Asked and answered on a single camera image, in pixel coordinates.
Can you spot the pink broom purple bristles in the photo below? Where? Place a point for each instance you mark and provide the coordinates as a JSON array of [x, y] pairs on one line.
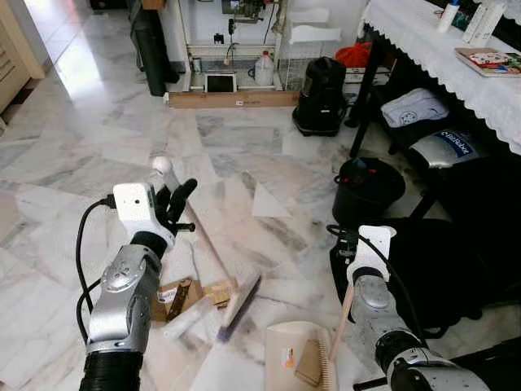
[[240, 305]]

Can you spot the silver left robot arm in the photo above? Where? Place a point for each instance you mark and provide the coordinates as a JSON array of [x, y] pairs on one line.
[[122, 301]]

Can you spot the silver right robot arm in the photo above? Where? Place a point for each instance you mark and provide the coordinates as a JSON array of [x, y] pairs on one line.
[[374, 297]]

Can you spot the black round bucket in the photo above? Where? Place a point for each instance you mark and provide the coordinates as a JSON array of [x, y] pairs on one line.
[[366, 191]]

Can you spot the labelled brown cardboard box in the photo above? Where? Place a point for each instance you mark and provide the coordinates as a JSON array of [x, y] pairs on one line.
[[198, 293]]

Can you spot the dark marker pen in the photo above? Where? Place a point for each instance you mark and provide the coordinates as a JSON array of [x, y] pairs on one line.
[[179, 299]]

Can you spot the folded brown cardboard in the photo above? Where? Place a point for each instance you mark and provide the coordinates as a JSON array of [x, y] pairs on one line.
[[218, 293]]

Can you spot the long brown cardboard box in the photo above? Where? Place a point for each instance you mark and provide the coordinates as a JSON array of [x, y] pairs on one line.
[[232, 99]]

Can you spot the large black fabric bag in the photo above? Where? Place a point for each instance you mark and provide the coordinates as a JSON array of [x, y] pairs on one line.
[[456, 261]]

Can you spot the white framed tablet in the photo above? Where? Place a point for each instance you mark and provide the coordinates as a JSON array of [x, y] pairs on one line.
[[220, 82]]

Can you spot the flat brown cardboard piece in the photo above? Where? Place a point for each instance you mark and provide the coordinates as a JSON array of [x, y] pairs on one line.
[[309, 362]]

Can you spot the silver bag blue label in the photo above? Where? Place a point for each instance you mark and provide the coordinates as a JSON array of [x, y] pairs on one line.
[[444, 147]]

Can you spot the white plastic jug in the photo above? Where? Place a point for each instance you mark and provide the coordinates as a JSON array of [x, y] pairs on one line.
[[264, 72]]

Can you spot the tall black cylinder bag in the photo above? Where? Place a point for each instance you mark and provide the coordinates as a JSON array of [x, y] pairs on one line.
[[155, 49]]

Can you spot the black vacuum cleaner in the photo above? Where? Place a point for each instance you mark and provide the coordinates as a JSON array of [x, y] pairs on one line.
[[320, 94]]

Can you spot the white printed bag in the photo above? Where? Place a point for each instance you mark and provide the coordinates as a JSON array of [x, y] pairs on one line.
[[415, 106]]

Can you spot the white shelf rack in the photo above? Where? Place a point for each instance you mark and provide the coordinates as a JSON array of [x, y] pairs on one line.
[[236, 49]]

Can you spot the red bag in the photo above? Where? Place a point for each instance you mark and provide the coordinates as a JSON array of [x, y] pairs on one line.
[[354, 55]]

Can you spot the grey green machine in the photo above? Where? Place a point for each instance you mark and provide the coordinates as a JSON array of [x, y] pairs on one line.
[[242, 8]]

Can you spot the louvred wooden door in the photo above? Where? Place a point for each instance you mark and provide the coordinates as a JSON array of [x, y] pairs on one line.
[[16, 65]]

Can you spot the colourful book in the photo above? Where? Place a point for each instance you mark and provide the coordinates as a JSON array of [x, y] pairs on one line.
[[488, 61]]

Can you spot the table with white lace cloth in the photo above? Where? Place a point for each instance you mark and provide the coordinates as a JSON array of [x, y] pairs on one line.
[[423, 49]]

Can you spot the white carton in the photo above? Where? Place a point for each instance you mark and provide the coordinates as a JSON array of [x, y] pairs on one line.
[[496, 23], [475, 20]]

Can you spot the white bottle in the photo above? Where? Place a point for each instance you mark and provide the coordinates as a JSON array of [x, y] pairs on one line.
[[449, 16]]

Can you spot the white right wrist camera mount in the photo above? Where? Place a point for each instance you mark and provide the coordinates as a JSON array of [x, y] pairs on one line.
[[374, 248]]

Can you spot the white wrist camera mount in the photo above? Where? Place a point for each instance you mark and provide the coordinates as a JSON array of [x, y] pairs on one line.
[[134, 204], [374, 248]]

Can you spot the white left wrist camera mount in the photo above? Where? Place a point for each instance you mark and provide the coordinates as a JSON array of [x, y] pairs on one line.
[[134, 204]]

